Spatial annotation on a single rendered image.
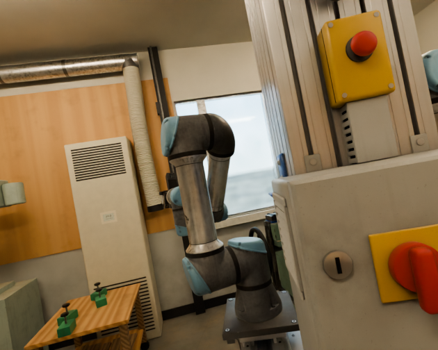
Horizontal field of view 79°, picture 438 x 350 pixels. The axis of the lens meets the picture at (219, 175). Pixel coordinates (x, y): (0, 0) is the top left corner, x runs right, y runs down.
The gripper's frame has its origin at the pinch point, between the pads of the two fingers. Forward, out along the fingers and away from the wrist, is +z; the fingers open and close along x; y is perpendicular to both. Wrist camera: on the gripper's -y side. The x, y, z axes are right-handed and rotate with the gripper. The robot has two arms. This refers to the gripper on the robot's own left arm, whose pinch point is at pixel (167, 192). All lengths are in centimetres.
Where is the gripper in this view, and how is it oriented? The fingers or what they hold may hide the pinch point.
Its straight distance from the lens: 137.1
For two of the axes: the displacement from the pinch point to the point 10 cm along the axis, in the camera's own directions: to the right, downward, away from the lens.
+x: 9.4, -0.3, 3.4
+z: -3.4, 0.9, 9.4
